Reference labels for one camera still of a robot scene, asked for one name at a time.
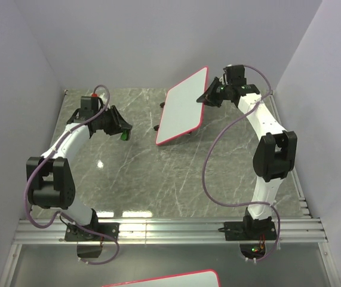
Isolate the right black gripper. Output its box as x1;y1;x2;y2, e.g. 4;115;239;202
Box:
195;77;231;108

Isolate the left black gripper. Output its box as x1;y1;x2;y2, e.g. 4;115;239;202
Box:
94;105;131;136

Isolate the green whiteboard eraser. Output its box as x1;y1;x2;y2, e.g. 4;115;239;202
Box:
120;130;130;141

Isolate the pink framed whiteboard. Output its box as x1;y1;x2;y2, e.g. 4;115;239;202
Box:
155;66;208;146
106;270;221;287

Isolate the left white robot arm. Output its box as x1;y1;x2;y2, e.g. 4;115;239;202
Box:
23;105;132;240

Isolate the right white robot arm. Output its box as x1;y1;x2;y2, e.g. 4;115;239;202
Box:
197;78;297;239

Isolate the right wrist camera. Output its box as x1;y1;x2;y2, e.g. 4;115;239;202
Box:
223;65;247;86

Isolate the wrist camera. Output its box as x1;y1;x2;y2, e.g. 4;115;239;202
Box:
223;65;247;86
79;96;99;117

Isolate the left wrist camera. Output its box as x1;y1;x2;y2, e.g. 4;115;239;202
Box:
79;96;99;117

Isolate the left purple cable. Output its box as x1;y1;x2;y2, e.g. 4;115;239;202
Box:
23;85;120;265

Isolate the purple cable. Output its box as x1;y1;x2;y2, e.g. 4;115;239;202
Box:
202;64;281;261
23;85;120;265

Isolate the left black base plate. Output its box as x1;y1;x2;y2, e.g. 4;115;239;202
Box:
64;222;119;242

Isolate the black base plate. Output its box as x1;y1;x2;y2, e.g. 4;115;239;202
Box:
218;221;277;241
64;222;119;242

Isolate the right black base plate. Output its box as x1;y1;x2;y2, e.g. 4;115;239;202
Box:
218;221;277;241

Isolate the aluminium mounting rail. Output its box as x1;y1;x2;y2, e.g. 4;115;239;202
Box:
13;218;328;245

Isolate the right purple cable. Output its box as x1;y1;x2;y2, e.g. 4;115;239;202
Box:
202;64;281;261

